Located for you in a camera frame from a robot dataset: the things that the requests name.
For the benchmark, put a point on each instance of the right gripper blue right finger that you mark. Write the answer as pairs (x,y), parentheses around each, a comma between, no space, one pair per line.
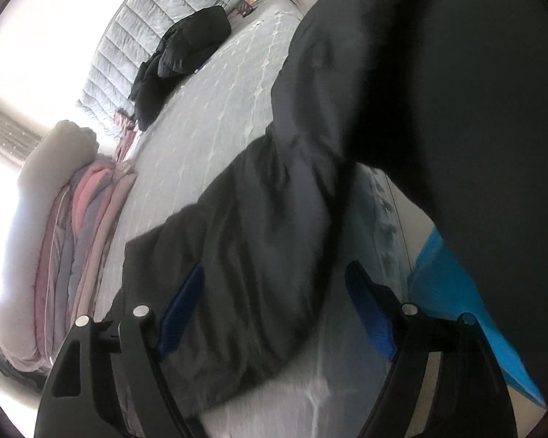
(444,380)

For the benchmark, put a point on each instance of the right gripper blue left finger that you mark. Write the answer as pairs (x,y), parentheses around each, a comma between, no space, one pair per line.
(80,398)

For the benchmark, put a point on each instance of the black puffer jacket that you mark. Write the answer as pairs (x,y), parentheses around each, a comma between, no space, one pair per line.
(450,99)

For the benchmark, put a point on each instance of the pink folded blanket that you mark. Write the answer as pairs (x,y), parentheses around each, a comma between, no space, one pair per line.
(56,240)

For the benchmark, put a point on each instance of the grey quilted bed mattress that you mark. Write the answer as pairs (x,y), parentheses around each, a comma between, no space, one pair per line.
(330,388)

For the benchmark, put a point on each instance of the grey-blue folded blanket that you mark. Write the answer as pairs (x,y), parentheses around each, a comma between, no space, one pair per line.
(73,262)

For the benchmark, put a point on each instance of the large grey pillow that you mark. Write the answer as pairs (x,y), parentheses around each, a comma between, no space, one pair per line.
(62,152)

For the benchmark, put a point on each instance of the grey window curtain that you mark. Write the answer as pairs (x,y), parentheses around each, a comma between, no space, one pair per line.
(16,141)

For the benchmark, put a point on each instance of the black garment near headboard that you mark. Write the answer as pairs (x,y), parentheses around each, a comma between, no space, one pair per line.
(183,49)

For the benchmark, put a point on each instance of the grey padded headboard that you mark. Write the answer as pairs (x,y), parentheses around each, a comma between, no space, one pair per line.
(130,38)

